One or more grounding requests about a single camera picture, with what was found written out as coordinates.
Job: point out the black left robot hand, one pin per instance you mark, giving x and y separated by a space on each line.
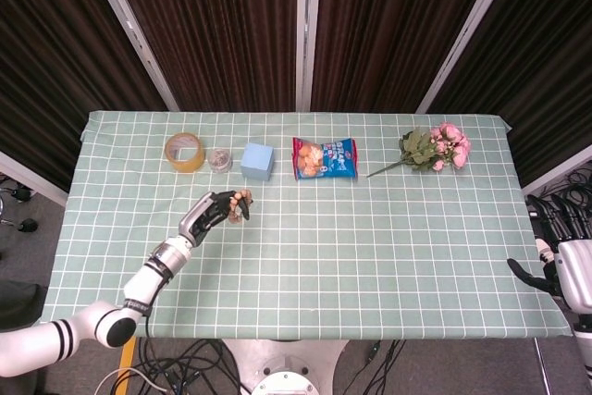
196 217

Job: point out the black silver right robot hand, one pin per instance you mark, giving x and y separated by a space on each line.
575 270

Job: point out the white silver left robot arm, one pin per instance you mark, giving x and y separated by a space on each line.
143 281

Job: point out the yellow packing tape roll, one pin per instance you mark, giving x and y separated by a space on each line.
187 164

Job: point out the clear jar of paper clips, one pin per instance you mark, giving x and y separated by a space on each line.
219 161

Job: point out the light blue foam cube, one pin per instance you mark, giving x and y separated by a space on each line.
256 164

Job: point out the blue snack bag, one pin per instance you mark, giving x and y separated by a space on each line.
333 159

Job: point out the green checked tablecloth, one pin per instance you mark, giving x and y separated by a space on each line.
347 251

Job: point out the yellow plank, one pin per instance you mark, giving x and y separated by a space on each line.
127 360

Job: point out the black office chair base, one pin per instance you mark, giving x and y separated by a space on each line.
27 225

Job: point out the pink artificial flower bouquet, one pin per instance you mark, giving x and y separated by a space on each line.
451 145

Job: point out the dark brown ribbed partition panel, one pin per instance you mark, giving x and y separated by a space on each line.
222 29
393 29
46 66
546 80

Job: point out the black bag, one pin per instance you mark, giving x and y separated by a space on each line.
20 302

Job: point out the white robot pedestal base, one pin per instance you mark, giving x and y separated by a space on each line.
282 367

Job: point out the white partition post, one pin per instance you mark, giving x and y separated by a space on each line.
309 29
472 29
129 29

